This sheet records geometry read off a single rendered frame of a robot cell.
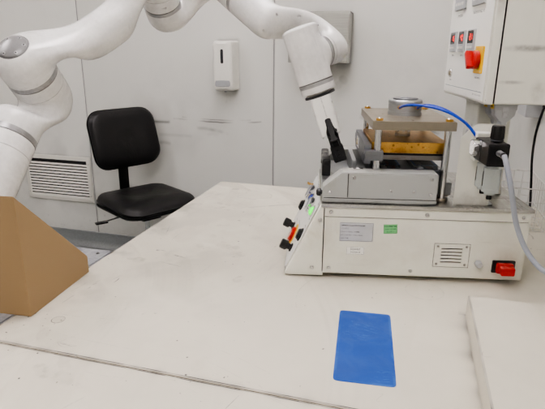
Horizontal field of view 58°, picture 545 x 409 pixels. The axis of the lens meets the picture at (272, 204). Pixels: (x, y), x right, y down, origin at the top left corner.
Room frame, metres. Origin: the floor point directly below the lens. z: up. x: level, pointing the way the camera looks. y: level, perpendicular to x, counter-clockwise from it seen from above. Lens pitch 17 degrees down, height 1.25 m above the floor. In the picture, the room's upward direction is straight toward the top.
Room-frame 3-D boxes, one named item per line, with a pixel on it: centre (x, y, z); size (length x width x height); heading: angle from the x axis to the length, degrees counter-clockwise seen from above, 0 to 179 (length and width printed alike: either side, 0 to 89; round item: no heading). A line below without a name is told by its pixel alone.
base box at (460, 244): (1.19, -0.31, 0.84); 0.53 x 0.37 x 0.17; 86
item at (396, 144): (1.20, -0.32, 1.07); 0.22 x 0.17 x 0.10; 176
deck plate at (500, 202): (1.21, -0.35, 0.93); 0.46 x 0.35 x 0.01; 86
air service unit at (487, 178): (0.98, -0.43, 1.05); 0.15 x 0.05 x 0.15; 176
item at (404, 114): (1.19, -0.35, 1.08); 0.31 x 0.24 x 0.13; 176
